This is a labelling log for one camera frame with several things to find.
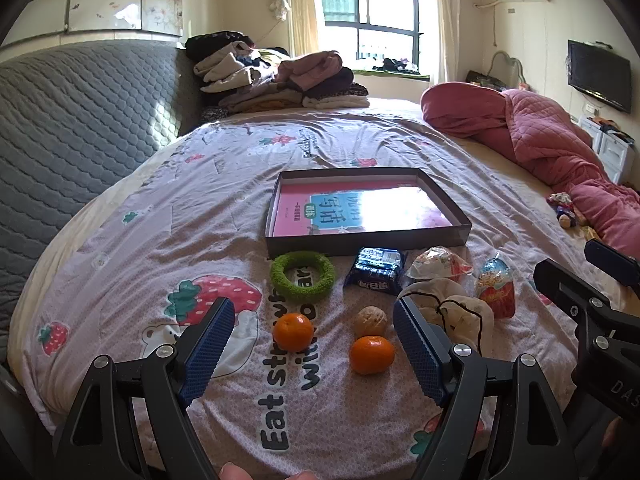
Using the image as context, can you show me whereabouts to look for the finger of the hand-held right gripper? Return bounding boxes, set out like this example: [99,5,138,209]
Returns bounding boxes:
[584,239,640,287]
[532,258,640,366]

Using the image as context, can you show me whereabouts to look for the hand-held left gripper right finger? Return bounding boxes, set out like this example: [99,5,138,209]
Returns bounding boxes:
[392,296,588,480]

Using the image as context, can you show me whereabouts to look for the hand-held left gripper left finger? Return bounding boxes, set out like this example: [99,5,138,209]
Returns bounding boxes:
[52,297,236,480]

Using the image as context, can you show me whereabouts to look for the orange mandarin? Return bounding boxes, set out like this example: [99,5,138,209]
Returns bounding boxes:
[272,312,316,353]
[349,335,396,376]

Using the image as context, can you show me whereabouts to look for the cream scrunchie with black trim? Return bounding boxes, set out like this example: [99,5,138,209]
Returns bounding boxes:
[396,279,496,356]

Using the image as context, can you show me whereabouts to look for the blue red toy egg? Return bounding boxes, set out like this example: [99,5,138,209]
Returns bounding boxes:
[474,254,517,320]

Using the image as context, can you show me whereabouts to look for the clear candy bag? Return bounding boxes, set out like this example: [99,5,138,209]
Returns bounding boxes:
[404,245,473,283]

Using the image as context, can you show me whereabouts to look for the blue snack packet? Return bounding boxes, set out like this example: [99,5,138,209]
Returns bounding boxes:
[344,246,405,296]

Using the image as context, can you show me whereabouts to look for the green fuzzy ring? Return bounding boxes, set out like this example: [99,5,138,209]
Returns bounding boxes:
[270,251,337,303]

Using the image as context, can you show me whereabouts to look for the grey cardboard box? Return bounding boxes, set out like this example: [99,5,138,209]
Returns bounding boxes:
[264,167,473,260]

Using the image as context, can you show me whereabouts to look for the person's right hand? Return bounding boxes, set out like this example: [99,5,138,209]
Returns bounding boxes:
[601,419,623,457]

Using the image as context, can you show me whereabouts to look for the white drawer cabinet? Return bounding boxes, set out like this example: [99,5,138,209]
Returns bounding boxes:
[582,117,638,183]

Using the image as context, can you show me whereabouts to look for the beige bed sheet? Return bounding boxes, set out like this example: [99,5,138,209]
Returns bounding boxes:
[450,132,616,281]

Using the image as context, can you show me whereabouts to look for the pink quilt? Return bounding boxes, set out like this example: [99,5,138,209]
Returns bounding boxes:
[420,81,640,261]

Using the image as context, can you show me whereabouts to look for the pink book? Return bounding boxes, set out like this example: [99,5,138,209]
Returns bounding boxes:
[272,178,463,237]

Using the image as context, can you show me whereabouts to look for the black television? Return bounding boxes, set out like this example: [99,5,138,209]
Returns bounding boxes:
[567,39,633,114]

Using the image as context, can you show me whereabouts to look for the black bag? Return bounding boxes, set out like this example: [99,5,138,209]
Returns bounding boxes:
[466,71,506,92]

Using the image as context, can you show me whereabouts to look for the white framed mirror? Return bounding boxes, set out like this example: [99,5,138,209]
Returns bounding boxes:
[487,51,526,91]

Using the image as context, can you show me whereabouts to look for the tan folded blanket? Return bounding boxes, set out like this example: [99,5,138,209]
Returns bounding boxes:
[217,85,306,114]

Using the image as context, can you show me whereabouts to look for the cream folded towel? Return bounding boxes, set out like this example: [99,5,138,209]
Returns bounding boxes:
[302,95,372,109]

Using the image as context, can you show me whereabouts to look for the green windowsill cushion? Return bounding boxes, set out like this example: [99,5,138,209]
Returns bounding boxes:
[350,67,431,82]

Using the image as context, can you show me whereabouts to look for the dark clothes on windowsill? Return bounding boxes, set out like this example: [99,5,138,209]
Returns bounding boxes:
[372,57,418,73]

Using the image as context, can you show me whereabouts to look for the dark folded garment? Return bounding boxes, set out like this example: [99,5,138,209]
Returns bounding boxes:
[302,67,371,101]

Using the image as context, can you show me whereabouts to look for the pile of folded clothes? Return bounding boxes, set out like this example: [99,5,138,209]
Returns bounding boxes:
[194,42,281,93]

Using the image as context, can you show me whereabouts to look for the cream curtain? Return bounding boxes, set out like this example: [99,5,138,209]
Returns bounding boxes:
[270,0,326,58]
[432,0,463,83]

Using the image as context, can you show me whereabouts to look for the pink garment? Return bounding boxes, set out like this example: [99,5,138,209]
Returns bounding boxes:
[276,51,353,92]

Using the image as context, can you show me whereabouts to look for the black garment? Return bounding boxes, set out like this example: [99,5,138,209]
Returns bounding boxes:
[186,33,258,61]

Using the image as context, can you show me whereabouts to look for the painted wardrobe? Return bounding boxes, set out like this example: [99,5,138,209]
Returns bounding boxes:
[0,0,183,46]

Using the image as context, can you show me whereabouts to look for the air conditioner hose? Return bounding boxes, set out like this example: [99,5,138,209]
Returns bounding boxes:
[475,0,502,48]

